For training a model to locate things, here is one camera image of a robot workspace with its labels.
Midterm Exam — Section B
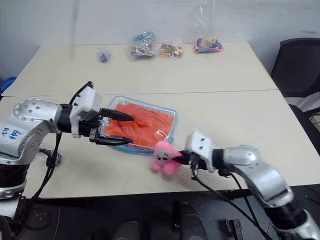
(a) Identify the black office chair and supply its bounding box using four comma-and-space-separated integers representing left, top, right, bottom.
269, 37, 320, 151

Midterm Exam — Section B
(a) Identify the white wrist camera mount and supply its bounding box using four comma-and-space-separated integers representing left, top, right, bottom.
69, 83, 103, 139
184, 130, 216, 174

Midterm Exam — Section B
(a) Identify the orange cloth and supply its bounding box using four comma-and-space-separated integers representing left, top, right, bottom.
104, 101, 176, 152

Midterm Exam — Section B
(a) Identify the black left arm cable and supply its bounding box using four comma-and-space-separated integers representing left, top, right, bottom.
14, 133, 63, 218

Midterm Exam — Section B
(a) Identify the small black block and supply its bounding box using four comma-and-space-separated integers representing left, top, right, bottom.
224, 218, 242, 240

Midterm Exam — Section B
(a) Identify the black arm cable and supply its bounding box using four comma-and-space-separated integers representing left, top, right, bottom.
190, 159, 276, 240
14, 133, 63, 218

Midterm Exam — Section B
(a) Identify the clear bag of colourful trinkets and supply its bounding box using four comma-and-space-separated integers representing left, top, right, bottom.
128, 30, 158, 62

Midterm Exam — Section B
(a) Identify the clear bag of hair ties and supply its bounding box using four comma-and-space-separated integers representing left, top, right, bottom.
187, 2, 225, 55

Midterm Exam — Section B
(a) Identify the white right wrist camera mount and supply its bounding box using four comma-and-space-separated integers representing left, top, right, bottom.
184, 130, 216, 174

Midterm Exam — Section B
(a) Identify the pink plush toy charm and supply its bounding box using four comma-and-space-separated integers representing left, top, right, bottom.
150, 140, 185, 179

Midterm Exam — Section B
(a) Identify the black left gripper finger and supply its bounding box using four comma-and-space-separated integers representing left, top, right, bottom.
99, 107, 135, 122
96, 134, 135, 147

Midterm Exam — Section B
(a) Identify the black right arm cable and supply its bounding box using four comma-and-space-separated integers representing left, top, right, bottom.
190, 159, 276, 240

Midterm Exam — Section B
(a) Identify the blue plastic object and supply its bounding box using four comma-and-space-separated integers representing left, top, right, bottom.
0, 76, 16, 97

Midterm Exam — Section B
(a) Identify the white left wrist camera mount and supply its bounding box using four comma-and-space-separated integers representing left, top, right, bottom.
69, 83, 103, 139

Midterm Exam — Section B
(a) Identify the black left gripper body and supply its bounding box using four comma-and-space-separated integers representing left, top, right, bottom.
78, 109, 105, 146

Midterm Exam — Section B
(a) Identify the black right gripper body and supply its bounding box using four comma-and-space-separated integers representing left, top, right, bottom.
185, 150, 209, 171

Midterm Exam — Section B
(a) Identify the clear plastic pouch blue trim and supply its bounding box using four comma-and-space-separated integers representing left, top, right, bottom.
101, 95, 180, 156

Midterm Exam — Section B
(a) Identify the small clear bag blue item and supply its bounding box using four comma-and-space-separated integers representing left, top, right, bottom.
96, 48, 112, 63

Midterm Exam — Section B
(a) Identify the dark rounded shape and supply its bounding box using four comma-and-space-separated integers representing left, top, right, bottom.
172, 201, 208, 240

